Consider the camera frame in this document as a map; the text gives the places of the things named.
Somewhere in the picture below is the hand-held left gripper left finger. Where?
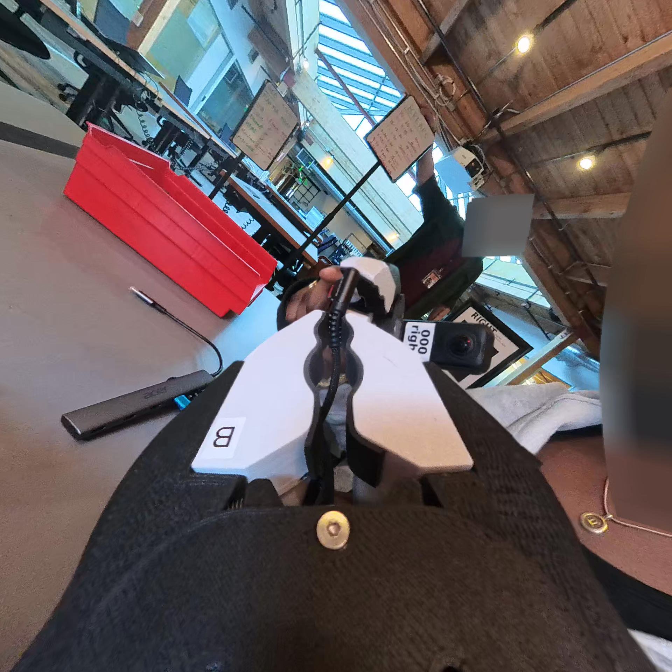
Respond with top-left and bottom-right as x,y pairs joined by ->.
191,310 -> 330,495

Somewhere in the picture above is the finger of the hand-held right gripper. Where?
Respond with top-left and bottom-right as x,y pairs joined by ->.
373,261 -> 404,317
340,256 -> 387,316

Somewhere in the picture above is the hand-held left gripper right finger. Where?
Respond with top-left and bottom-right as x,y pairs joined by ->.
341,313 -> 474,488

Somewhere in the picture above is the black braided usb-c cable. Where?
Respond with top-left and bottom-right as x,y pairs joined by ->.
175,267 -> 363,505

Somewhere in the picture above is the grey usb hub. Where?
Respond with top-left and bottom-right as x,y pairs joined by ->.
60,286 -> 225,441

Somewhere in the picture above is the red plastic bin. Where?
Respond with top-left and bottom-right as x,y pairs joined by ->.
63,122 -> 278,319

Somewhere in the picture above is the person's right hand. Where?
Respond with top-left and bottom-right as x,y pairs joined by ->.
277,266 -> 346,330

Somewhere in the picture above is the black framed tag sign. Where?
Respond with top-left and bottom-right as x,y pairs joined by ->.
450,300 -> 533,390

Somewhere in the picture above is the long office desk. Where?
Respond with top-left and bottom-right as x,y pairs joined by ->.
223,170 -> 321,274

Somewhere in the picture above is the whiteboard on black stand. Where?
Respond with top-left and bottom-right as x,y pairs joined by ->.
207,79 -> 300,200
273,94 -> 436,287

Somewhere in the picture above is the white ceiling camera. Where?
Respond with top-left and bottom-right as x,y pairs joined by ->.
449,144 -> 491,191

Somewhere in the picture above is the gold pendant necklace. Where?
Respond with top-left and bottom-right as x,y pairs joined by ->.
579,475 -> 672,539

